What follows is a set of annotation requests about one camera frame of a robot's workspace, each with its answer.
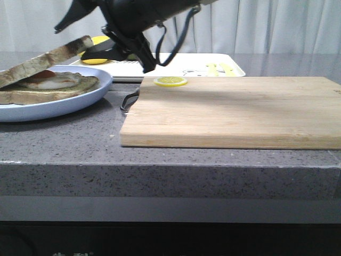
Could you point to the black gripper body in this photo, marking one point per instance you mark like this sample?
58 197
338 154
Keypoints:
127 20

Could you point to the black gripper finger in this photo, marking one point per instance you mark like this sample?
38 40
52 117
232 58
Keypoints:
109 49
78 10

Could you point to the fried egg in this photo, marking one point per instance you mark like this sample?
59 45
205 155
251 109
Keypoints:
48 80

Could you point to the bread slice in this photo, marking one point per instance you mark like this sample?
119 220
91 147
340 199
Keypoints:
20 95
46 60

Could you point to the light blue plate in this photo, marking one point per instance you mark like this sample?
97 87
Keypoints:
23 113

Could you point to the white rectangular tray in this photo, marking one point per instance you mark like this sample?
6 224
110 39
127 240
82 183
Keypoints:
183 64

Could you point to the rear yellow lemon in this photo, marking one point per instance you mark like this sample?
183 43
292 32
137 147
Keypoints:
99 39

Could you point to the yellow lemon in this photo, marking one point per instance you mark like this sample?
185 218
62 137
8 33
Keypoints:
99 39
94 61

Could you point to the front yellow lemon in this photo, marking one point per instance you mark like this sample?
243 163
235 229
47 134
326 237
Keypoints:
94 61

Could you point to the lemon slice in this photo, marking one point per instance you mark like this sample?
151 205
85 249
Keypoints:
170 81

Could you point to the yellow plastic fork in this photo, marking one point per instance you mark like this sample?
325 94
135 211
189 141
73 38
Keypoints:
212 71

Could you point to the yellow plastic knife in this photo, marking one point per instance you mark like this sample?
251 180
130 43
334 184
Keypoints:
228 70

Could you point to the wooden cutting board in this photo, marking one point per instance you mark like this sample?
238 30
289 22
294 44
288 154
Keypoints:
236 112

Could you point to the grey curtain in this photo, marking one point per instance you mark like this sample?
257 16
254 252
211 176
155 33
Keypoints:
311 27

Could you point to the metal cutting board handle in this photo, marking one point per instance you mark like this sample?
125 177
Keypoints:
129 100

